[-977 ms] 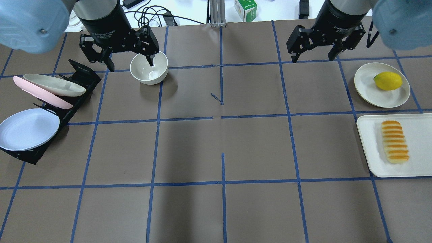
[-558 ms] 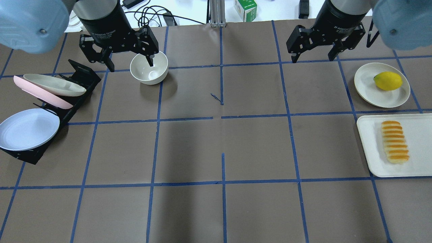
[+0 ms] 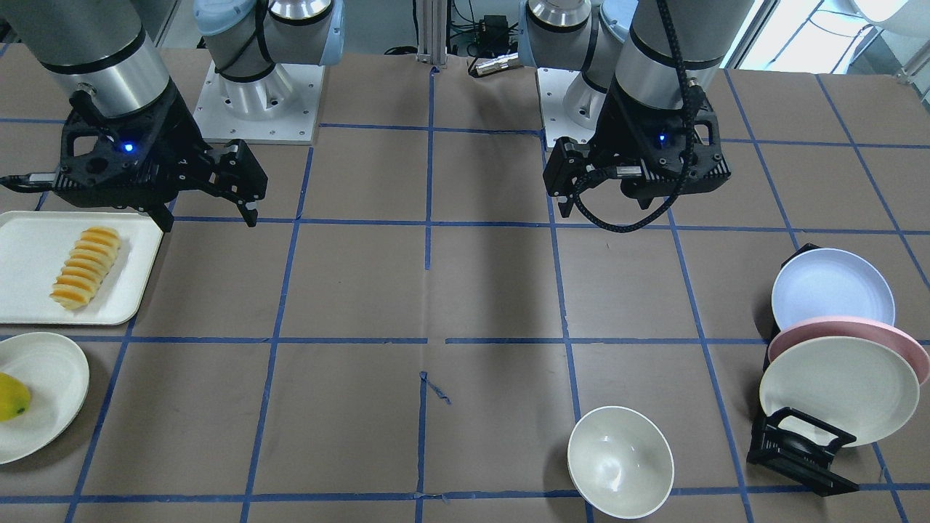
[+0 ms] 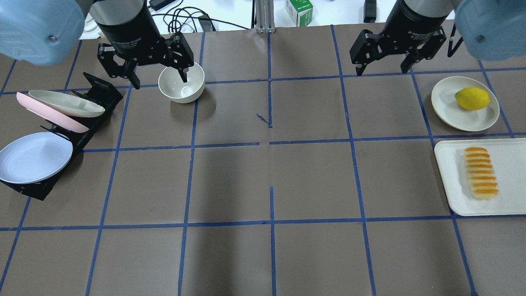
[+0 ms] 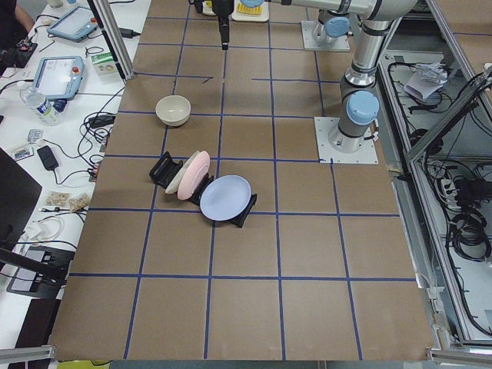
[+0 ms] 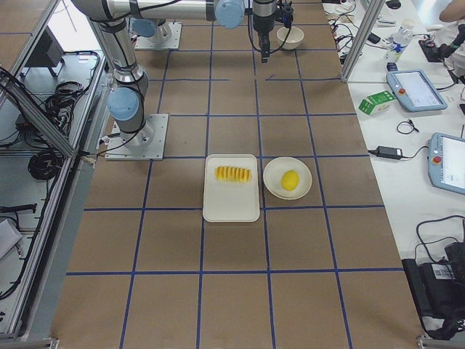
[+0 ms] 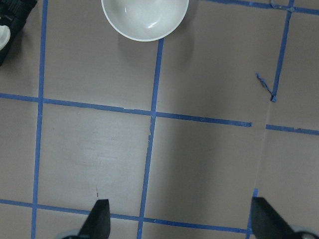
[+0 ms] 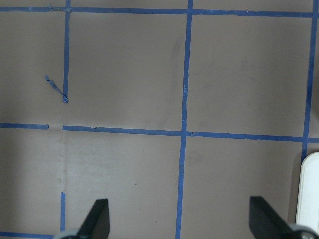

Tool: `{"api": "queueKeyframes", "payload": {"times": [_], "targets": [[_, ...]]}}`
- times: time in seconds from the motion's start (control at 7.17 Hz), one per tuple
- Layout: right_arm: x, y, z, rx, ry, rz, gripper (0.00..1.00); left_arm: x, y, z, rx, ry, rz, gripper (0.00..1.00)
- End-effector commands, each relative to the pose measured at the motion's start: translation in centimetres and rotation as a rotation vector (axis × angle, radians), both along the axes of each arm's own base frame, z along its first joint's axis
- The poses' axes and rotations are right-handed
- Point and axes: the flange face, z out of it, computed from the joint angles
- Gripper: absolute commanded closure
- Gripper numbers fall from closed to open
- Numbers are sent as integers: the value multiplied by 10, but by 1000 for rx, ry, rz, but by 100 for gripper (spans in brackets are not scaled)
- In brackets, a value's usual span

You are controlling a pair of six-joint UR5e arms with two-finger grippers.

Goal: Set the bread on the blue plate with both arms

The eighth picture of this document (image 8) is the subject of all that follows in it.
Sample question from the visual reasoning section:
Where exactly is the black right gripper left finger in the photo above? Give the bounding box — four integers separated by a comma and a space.
76, 199, 110, 239

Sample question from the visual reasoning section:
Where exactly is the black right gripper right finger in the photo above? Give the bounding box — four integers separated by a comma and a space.
249, 196, 293, 239

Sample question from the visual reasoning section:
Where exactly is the white rectangular tray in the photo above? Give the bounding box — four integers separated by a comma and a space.
296, 152, 319, 232

